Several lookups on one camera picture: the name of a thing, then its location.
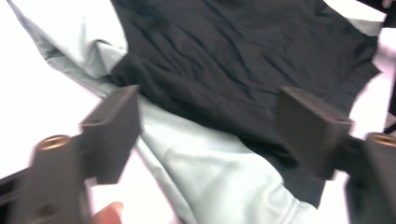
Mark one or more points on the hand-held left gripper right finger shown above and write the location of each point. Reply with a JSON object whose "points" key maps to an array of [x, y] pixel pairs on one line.
{"points": [[311, 133]]}

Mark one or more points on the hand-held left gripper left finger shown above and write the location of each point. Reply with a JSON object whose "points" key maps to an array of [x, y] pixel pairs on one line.
{"points": [[109, 133]]}

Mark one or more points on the black and mint t-shirt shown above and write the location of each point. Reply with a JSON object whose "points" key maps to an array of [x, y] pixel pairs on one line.
{"points": [[218, 62]]}

